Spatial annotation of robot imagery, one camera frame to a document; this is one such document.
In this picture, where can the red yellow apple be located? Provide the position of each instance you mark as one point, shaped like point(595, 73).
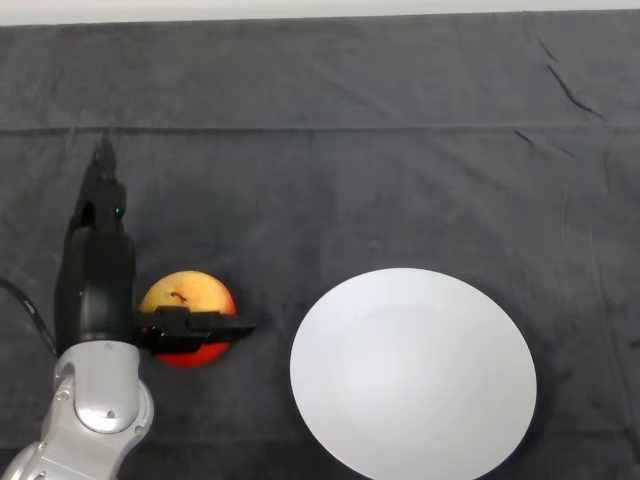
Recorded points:
point(197, 295)

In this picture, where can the white round plate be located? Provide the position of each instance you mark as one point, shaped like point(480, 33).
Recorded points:
point(412, 375)

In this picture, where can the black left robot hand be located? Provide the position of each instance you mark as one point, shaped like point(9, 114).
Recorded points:
point(100, 280)

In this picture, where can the black table cloth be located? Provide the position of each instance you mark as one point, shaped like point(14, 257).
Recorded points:
point(350, 175)

